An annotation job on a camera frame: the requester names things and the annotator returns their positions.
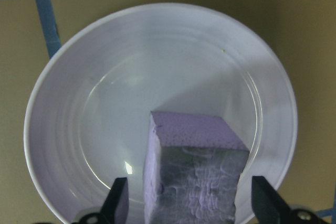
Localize purple foam block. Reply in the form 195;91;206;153
143;110;250;224

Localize lilac round plate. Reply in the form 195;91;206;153
23;2;299;224

